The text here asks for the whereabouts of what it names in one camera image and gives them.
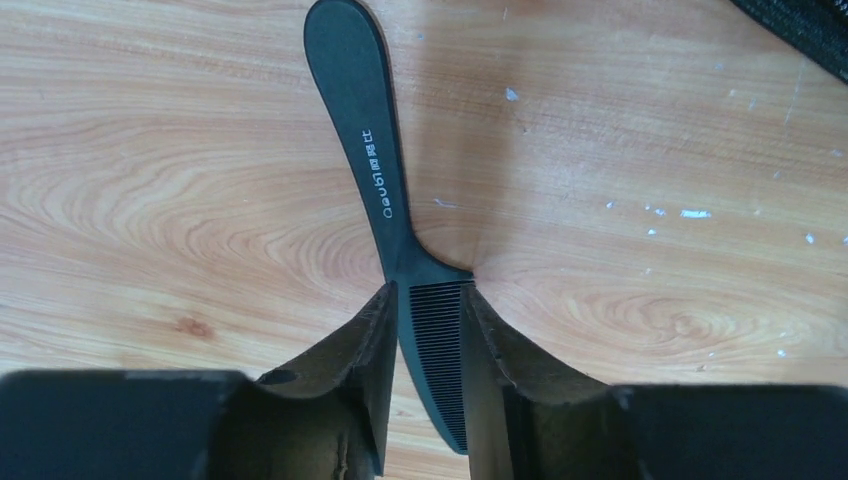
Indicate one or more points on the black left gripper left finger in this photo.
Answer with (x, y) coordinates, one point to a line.
(321, 415)

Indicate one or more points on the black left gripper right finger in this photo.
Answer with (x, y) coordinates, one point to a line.
(529, 415)

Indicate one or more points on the black handled hair comb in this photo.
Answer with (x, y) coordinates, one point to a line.
(349, 62)

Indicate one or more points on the black zip tool case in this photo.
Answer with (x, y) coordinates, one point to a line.
(815, 28)

